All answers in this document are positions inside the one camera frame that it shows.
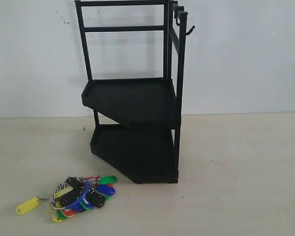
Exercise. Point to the black two-tier metal rack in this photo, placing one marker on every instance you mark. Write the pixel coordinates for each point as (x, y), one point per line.
(138, 121)

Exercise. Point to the bunch of colourful key tags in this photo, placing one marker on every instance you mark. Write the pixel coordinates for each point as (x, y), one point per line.
(74, 195)

